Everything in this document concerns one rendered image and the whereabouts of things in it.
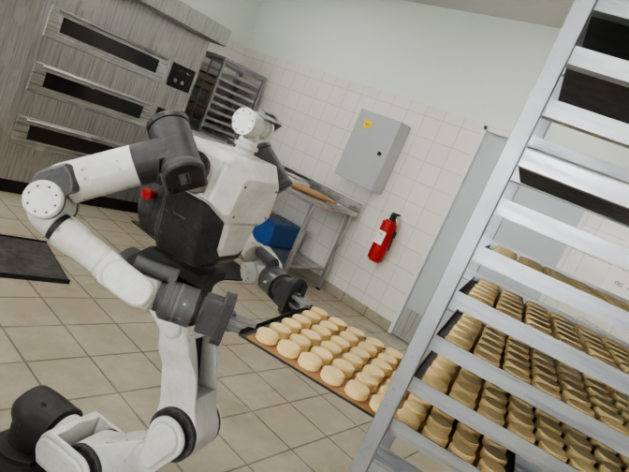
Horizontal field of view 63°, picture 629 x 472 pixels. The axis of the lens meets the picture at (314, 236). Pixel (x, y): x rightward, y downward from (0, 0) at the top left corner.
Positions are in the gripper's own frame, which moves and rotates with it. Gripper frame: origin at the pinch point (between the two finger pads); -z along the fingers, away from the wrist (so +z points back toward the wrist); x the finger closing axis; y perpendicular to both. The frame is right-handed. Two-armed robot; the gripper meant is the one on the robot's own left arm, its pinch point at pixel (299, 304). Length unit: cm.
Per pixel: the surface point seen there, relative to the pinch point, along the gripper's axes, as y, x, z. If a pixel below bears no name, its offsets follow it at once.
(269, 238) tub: 195, -62, 305
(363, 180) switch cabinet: 248, 26, 270
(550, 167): -10, 55, -56
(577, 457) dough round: 9, 10, -75
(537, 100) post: -16, 63, -52
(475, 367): -8, 18, -59
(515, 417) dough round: 6, 10, -63
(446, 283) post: -16, 30, -52
